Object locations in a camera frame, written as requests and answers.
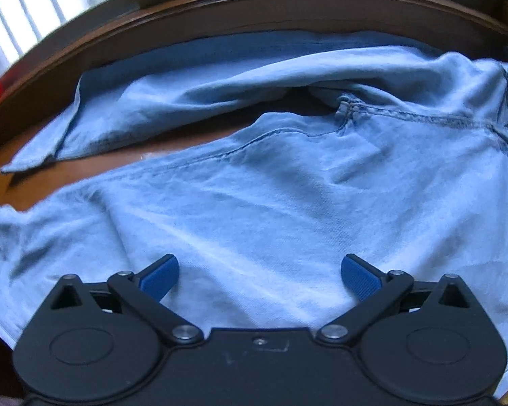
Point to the light blue jeans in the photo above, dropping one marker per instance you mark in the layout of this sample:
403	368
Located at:
279	203

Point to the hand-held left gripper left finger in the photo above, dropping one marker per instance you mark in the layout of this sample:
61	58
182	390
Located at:
158	281

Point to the wooden window sill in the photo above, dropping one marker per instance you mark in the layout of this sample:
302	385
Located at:
254	6

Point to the barred window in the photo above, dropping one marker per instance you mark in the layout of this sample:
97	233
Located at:
21	17

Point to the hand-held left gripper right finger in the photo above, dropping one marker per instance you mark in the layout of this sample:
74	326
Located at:
357	279

